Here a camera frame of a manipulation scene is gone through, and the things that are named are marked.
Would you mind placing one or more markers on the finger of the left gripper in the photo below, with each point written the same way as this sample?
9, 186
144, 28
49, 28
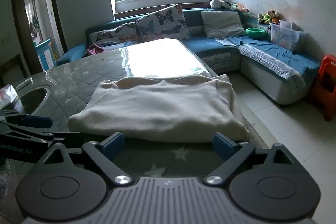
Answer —
26, 120
30, 144

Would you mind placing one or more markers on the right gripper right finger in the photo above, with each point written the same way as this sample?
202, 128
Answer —
234, 156

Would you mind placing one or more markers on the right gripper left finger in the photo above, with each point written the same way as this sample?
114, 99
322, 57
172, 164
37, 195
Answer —
98, 157

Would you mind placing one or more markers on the cream knit garment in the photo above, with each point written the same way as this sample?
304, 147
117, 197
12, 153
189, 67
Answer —
188, 109

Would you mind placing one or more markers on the white tissue pack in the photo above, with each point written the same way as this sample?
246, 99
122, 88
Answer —
8, 95

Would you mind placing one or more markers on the blue white cabinet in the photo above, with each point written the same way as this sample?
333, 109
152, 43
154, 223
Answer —
45, 55

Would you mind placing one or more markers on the teal corner sofa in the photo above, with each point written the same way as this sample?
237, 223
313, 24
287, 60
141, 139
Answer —
284, 76

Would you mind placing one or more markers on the pink cloth on sofa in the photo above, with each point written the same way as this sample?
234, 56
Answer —
94, 49

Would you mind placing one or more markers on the red plastic stool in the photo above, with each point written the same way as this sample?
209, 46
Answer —
324, 89

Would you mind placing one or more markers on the green bowl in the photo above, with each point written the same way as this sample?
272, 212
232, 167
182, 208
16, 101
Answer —
256, 33

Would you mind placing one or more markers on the long butterfly cushion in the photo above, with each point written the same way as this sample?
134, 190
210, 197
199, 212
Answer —
126, 32

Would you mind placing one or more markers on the clear plastic storage box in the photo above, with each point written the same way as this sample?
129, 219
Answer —
287, 38

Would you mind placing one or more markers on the grey plain cushion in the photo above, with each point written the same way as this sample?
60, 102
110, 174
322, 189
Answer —
222, 24

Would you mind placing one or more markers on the green brown plush toys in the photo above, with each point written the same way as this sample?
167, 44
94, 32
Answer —
271, 16

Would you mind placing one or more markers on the large butterfly cushion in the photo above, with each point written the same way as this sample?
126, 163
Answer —
165, 23

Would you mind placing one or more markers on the orange plush toy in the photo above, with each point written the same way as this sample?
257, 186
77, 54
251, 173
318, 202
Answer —
239, 7

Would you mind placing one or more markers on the panda plush toy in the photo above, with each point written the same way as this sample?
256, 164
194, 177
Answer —
219, 4

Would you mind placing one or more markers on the dark wooden door frame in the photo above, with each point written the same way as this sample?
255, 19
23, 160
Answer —
22, 28

